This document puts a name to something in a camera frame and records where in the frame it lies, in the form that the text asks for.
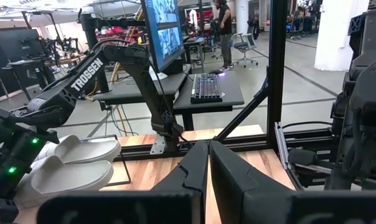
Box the silver metal mounting bracket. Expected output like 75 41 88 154
149 135 166 156

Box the backlit computer keyboard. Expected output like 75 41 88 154
190 73 223 104

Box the grey office chair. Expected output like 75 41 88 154
233 32 259 68

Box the grey slide sandal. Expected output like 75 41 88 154
15 154 115 210
35 134 123 166

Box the white pillar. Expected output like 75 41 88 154
314 0 371 72

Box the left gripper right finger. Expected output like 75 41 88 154
209 140 297 224

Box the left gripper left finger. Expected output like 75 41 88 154
150 140 209 224

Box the computer monitor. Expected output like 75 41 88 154
140 0 186 74

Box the black background workstation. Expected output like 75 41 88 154
0 27 57 102

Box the grey monitor desk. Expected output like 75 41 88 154
93 63 192 106

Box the person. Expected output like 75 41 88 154
212 0 236 72

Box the black aluminium rig frame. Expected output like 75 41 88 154
113 0 335 190

